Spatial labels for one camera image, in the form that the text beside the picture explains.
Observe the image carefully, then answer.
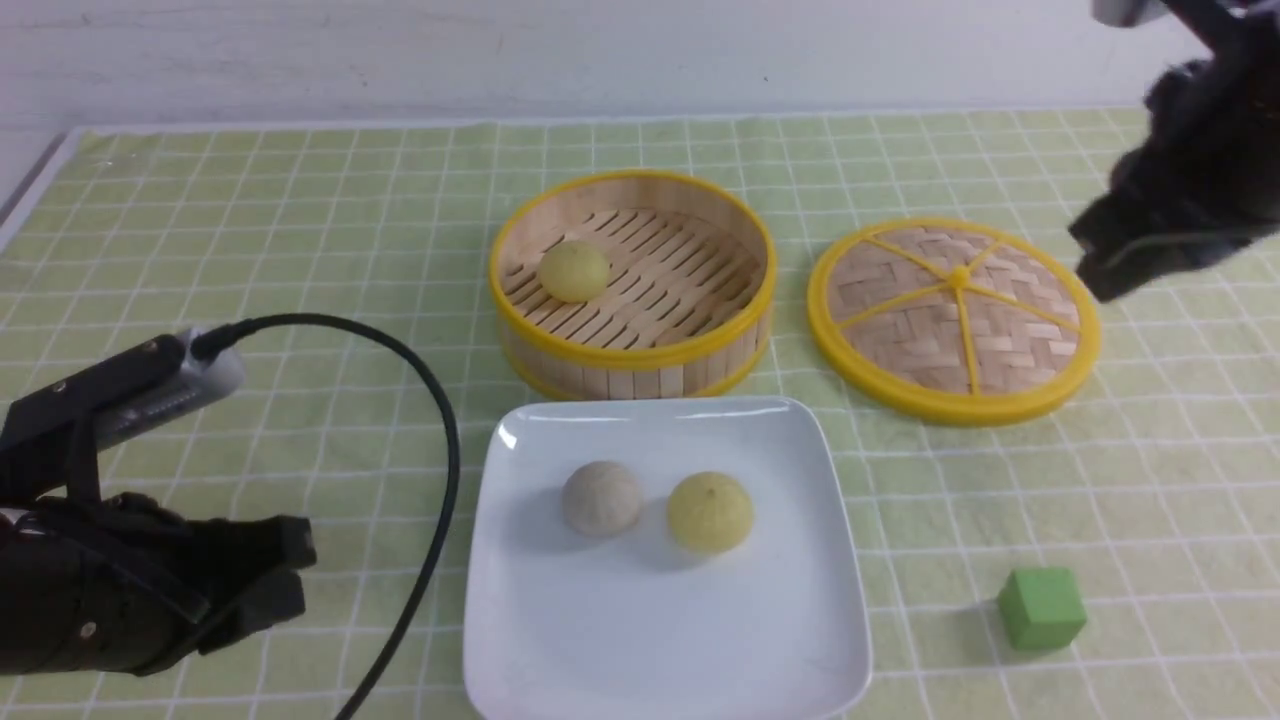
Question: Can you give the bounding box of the green checkered tablecloth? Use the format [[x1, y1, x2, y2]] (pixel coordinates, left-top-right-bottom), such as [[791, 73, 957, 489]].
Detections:
[[1, 109, 1279, 719]]

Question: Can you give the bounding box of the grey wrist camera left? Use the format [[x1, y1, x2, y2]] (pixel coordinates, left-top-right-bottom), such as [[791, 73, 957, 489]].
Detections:
[[0, 325, 247, 501]]

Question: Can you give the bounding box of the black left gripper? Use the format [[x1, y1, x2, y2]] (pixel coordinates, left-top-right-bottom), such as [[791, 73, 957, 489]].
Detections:
[[1, 493, 317, 676]]

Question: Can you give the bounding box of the yellow steamed bun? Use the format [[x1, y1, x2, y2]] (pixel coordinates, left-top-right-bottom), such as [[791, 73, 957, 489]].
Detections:
[[666, 471, 755, 556], [536, 241, 611, 304]]

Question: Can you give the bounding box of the white square plate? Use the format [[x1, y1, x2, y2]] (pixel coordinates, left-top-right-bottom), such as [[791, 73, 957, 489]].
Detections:
[[462, 396, 873, 719]]

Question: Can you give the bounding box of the green cube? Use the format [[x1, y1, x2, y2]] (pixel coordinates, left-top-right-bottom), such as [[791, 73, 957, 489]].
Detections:
[[996, 566, 1088, 653]]

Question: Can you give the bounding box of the black camera cable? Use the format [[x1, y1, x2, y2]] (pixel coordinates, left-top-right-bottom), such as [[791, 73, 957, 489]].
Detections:
[[189, 313, 463, 720]]

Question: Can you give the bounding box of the bamboo steamer basket yellow rim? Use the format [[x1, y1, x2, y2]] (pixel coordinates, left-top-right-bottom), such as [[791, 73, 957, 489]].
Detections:
[[486, 169, 780, 400]]

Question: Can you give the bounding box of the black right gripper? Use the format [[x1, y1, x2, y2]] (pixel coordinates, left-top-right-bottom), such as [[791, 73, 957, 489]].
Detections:
[[1069, 1, 1279, 304]]

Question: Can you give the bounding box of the woven bamboo steamer lid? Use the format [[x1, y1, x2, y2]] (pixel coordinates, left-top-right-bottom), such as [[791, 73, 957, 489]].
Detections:
[[806, 217, 1103, 427]]

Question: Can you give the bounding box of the grey-white steamed bun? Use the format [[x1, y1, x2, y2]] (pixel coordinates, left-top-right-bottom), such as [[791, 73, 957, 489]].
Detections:
[[561, 461, 645, 538]]

